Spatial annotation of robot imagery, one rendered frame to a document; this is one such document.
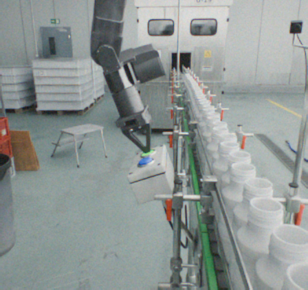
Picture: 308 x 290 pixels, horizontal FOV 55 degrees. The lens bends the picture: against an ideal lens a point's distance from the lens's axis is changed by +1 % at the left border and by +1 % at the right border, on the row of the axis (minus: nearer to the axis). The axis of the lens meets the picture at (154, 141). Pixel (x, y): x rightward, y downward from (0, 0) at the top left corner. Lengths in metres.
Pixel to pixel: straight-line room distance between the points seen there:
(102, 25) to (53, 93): 6.25
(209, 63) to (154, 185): 4.24
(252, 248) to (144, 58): 0.41
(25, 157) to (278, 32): 8.87
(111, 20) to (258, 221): 0.41
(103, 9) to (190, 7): 4.23
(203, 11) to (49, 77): 3.57
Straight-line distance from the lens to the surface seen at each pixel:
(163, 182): 0.60
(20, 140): 3.61
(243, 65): 10.51
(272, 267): 0.34
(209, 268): 0.54
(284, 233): 0.35
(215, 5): 4.80
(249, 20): 10.56
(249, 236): 0.39
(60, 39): 10.88
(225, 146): 0.58
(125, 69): 0.64
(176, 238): 0.60
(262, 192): 0.42
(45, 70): 6.82
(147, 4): 4.77
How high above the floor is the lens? 1.34
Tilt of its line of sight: 17 degrees down
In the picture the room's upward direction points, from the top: straight up
